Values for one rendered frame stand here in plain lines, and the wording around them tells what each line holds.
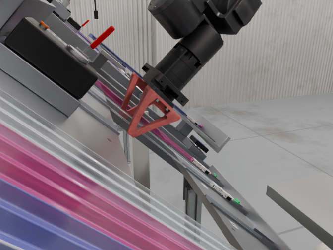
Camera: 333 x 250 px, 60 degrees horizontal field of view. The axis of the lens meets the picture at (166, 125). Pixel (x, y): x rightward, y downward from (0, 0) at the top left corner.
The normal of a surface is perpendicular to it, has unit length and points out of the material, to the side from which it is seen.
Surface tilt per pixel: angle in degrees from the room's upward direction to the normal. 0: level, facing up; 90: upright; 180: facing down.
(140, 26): 90
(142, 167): 90
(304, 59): 90
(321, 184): 0
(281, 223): 0
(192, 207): 90
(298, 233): 0
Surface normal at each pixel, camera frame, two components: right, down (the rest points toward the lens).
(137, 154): 0.28, 0.33
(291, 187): 0.00, -0.94
